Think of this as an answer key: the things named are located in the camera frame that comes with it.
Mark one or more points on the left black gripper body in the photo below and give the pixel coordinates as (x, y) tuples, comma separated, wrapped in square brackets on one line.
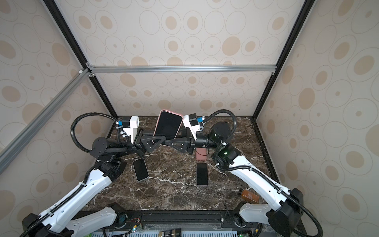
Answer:
[(136, 146)]

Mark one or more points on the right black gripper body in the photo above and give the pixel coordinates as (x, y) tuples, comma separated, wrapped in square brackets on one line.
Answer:
[(204, 141)]

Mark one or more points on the pink phone case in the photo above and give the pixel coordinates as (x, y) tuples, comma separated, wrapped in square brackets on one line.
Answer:
[(201, 154)]

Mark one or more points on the phone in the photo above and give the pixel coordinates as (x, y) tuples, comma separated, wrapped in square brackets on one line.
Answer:
[(168, 124), (141, 171)]

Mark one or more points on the purple smartphone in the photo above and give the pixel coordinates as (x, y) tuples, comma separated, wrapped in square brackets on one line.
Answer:
[(201, 174)]

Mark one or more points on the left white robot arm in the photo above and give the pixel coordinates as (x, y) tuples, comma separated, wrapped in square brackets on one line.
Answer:
[(58, 220)]

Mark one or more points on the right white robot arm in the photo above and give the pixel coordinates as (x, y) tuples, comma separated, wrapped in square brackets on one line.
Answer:
[(284, 207)]

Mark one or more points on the amber bottle black cap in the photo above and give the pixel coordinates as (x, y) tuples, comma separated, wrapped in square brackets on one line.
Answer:
[(250, 197)]

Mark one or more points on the dark bottle at front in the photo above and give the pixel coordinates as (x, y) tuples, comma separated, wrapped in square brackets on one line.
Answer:
[(171, 233)]

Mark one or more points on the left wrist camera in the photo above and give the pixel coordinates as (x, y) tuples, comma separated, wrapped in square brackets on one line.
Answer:
[(127, 126)]

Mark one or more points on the silver aluminium back rail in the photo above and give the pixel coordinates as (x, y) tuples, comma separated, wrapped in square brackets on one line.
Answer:
[(185, 69)]

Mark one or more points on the silver aluminium rail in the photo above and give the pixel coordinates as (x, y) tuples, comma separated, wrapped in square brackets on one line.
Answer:
[(185, 69), (26, 135)]

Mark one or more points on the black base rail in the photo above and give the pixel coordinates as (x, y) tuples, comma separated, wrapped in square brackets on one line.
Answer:
[(180, 220)]

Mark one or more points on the silver aluminium left rail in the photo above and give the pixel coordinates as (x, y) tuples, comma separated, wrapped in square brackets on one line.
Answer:
[(26, 135)]

